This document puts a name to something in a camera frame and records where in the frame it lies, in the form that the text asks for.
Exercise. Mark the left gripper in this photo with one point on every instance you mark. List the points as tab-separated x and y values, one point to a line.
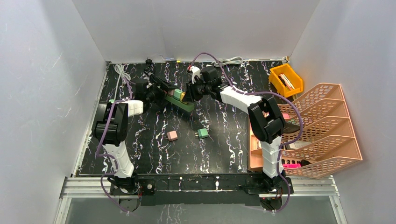
158	91

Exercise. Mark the pink tiered file rack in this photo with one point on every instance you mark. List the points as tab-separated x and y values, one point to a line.
328	140

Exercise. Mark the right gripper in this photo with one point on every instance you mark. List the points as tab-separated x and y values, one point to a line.
190	95

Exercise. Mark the green plug adapter dark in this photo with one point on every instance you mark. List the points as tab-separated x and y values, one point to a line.
202	133

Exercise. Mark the green power strip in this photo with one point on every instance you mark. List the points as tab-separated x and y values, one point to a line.
188	107

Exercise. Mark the pink usb plug adapter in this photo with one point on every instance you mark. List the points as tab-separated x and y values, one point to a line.
171	135

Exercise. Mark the yellow storage bin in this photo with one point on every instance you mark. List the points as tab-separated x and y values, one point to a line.
286	81

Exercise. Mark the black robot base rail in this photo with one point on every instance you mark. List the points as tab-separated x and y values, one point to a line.
255	189

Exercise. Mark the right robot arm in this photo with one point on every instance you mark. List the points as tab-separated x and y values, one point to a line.
266	120

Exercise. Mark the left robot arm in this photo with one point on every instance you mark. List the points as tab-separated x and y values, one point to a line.
110	124

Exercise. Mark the pink compartment organizer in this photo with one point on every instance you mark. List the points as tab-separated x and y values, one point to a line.
255	159

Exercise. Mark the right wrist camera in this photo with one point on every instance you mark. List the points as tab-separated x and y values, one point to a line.
195	74

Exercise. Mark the light green plug adapter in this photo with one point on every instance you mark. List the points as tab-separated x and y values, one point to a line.
177	94

